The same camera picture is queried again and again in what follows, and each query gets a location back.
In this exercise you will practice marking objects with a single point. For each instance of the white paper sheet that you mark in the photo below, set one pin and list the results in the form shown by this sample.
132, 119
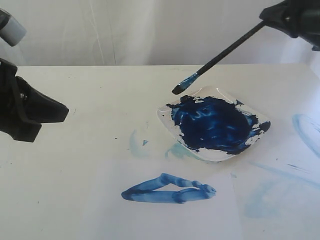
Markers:
108, 216

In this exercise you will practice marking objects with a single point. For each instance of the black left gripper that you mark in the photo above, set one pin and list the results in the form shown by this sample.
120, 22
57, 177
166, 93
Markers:
23, 108

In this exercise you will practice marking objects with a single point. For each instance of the black paintbrush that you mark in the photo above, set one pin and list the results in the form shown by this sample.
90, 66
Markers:
186, 83

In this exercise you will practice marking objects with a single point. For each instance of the white curtain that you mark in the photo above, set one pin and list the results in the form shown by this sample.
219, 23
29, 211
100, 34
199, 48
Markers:
127, 32

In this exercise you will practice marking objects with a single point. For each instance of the clear plate with blue paint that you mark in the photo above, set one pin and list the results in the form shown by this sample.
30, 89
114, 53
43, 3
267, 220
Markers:
213, 125

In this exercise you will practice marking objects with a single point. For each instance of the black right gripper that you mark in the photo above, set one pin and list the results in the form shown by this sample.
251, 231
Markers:
295, 18

